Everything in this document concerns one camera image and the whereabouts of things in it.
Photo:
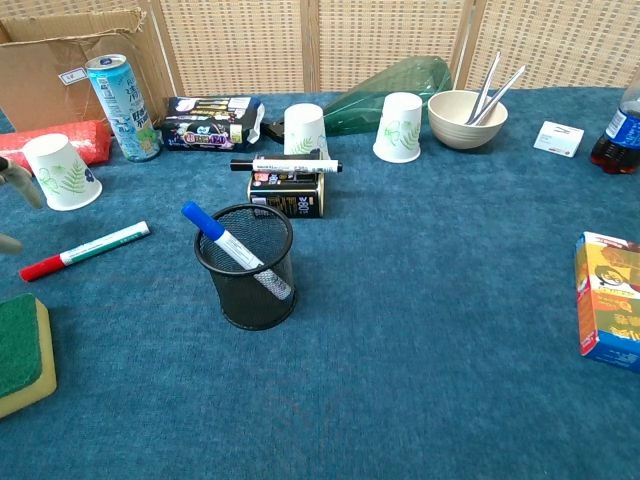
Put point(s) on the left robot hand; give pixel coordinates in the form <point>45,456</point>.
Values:
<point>25,187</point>

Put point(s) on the red cap marker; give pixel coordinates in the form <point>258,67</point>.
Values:
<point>85,251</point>

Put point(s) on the blue cap marker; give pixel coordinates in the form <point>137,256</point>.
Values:
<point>207,225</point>

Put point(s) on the black mesh pen holder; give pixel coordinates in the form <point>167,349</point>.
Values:
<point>245,305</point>

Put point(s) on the black cap marker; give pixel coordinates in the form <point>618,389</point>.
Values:
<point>285,166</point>

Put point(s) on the paper cup with blue flower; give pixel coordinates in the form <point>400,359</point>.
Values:
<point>62,175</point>

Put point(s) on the red foil package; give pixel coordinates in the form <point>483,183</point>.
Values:
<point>95,140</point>

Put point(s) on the open cardboard box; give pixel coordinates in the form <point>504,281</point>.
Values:
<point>40,85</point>

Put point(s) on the light blue drink can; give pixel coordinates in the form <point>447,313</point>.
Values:
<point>127,110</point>

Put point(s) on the green yellow sponge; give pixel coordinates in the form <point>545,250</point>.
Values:
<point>20,345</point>

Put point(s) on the black sanitary pad pack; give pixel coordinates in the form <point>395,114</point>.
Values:
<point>210,125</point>

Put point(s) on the black clip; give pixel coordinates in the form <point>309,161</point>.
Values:
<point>272,131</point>

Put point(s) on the bamboo folding screen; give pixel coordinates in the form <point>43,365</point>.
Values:
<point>240,45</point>

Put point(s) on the black tin can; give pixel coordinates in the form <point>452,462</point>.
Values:
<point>300,197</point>

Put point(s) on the white paper cup green leaves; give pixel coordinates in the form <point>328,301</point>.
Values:
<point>397,130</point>
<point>305,130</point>

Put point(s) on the green plastic bag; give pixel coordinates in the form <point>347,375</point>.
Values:
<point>400,80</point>

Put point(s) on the blue table carpet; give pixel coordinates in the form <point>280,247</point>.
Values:
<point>400,325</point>

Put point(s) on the beige bowl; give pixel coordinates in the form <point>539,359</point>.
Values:
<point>465,135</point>

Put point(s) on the metal spoon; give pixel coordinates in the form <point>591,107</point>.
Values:
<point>487,82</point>
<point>505,90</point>

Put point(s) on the small white card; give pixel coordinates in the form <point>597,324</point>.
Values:
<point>559,139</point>

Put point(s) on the yellow blue box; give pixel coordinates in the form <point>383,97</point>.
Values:
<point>607,300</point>

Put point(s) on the cola bottle blue cap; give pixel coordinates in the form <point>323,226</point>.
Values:
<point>620,145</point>

